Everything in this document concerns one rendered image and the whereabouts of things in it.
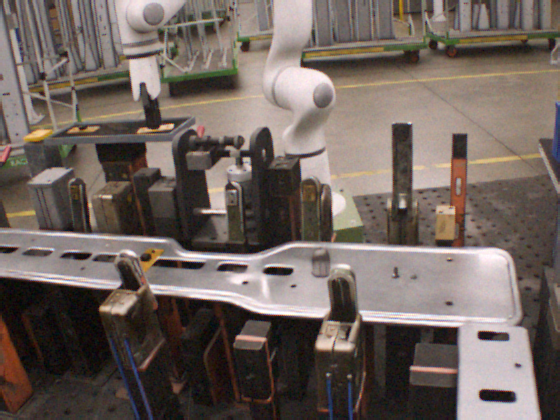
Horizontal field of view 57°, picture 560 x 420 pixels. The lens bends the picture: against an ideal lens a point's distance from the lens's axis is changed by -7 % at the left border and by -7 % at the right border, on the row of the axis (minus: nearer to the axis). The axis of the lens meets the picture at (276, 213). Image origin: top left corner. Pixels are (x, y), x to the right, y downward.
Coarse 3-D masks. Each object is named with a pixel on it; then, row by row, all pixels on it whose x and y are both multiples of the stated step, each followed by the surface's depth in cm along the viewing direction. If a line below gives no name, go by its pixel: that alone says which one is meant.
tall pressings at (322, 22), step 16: (320, 0) 732; (336, 0) 753; (368, 0) 751; (384, 0) 775; (320, 16) 740; (336, 16) 757; (368, 16) 761; (384, 16) 760; (320, 32) 749; (336, 32) 790; (352, 32) 763; (368, 32) 769; (384, 32) 770; (304, 48) 757
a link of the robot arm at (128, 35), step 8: (120, 0) 112; (128, 0) 111; (120, 8) 113; (120, 16) 114; (120, 24) 115; (128, 24) 113; (120, 32) 116; (128, 32) 115; (136, 32) 114; (144, 32) 115; (152, 32) 117; (128, 40) 116; (136, 40) 115; (144, 40) 116
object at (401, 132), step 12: (396, 132) 93; (408, 132) 92; (396, 144) 97; (408, 144) 95; (396, 156) 97; (408, 156) 96; (396, 168) 98; (408, 168) 97; (396, 180) 98; (408, 180) 97; (396, 192) 99; (408, 192) 98; (396, 204) 99; (408, 204) 99; (396, 216) 100; (408, 216) 99
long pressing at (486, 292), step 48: (0, 240) 120; (48, 240) 117; (96, 240) 115; (144, 240) 112; (96, 288) 98; (192, 288) 94; (240, 288) 92; (288, 288) 91; (384, 288) 88; (432, 288) 86; (480, 288) 85
